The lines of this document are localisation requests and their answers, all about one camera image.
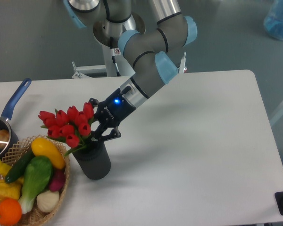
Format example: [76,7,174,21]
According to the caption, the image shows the blue handled saucepan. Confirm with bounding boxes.
[0,78,32,159]

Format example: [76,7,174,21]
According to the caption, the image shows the red tulip bouquet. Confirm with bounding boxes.
[38,102,94,155]

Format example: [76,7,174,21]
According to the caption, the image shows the yellow squash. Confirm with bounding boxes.
[31,137,66,170]

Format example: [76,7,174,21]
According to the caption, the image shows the orange fruit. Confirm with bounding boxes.
[0,198,22,226]

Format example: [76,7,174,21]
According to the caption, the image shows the yellow bell pepper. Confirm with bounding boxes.
[0,179,22,202]

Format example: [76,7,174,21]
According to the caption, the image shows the white garlic bulb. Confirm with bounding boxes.
[36,190,60,213]

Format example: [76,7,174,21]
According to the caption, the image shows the dark grey ribbed vase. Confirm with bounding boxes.
[73,142,111,180]

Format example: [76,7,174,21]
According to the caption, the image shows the yellow banana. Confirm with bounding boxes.
[0,159,12,177]

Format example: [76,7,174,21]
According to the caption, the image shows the black robotic gripper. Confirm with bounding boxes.
[88,88,136,142]

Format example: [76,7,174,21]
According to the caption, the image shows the purple red radish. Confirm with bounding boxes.
[48,169,66,192]

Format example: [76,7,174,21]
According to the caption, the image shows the brown bread roll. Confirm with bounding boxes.
[0,129,10,150]

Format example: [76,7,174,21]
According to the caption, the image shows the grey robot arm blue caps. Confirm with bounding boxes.
[65,0,198,141]

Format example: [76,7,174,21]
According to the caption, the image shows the dark green cucumber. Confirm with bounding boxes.
[5,150,35,184]

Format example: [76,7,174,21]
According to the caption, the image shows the green bok choy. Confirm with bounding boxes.
[18,156,53,214]

